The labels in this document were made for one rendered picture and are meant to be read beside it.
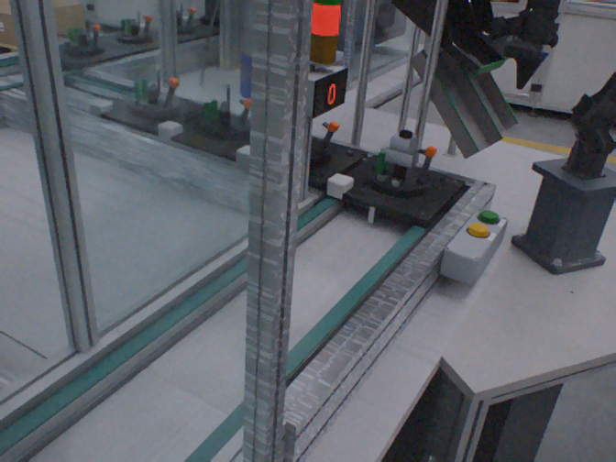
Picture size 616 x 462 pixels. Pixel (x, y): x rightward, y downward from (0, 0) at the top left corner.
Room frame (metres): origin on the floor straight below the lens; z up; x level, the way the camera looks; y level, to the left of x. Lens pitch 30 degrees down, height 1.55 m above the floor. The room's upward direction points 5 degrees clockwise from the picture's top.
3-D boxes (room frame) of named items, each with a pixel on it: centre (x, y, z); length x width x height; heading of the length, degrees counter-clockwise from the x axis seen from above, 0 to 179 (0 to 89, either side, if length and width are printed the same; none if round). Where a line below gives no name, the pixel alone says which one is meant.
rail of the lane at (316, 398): (0.93, -0.20, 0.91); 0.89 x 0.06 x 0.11; 151
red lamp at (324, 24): (1.14, 0.00, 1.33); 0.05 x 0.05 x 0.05
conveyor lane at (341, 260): (1.00, -0.03, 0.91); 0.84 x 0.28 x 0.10; 151
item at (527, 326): (1.23, -0.54, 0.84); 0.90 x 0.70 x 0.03; 116
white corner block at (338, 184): (1.21, -0.07, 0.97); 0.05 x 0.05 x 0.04; 61
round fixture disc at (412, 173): (1.25, -0.20, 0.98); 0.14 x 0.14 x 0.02
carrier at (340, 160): (1.37, 0.03, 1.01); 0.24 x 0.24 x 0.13; 61
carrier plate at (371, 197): (1.25, -0.20, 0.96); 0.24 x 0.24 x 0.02; 61
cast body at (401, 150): (1.25, -0.19, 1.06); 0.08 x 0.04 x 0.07; 61
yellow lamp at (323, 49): (1.14, 0.00, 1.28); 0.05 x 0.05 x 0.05
